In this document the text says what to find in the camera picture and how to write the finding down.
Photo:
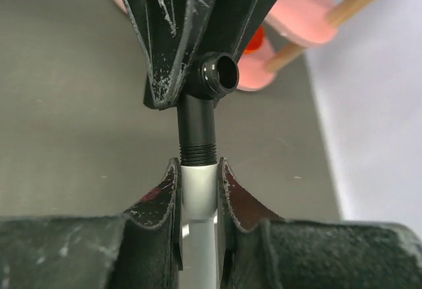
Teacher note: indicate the pink three-tier shelf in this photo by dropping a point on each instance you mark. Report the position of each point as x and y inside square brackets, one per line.
[291, 26]

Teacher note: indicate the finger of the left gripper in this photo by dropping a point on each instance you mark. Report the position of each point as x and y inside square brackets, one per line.
[231, 26]
[169, 32]

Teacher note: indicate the orange bowl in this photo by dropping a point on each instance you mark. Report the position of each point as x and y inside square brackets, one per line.
[256, 41]

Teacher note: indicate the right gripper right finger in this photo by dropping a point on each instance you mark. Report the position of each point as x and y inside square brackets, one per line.
[259, 249]

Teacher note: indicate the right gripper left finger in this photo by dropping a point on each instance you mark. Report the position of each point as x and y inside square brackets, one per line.
[138, 248]

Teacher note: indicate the black elbow pipe fitting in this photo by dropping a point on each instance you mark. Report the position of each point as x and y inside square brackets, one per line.
[210, 78]

